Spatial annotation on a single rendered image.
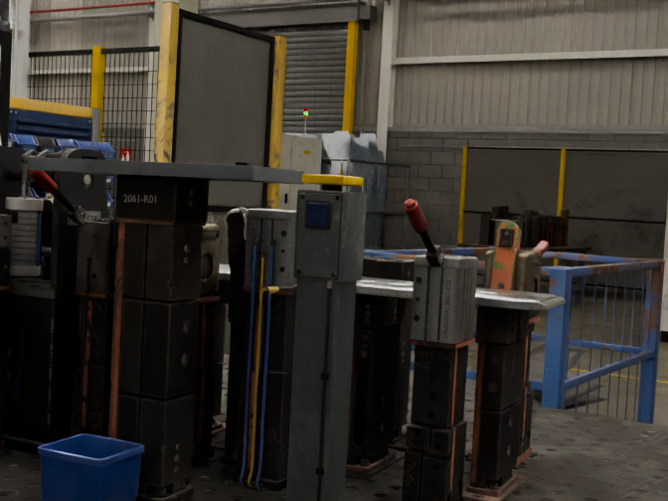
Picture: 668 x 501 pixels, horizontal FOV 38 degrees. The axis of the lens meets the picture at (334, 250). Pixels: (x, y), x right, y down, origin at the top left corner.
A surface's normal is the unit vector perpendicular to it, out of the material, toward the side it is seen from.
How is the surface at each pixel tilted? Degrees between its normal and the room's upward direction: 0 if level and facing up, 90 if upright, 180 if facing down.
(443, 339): 90
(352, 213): 90
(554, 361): 90
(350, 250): 90
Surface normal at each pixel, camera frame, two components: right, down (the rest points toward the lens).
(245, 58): 0.87, 0.06
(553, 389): -0.55, 0.01
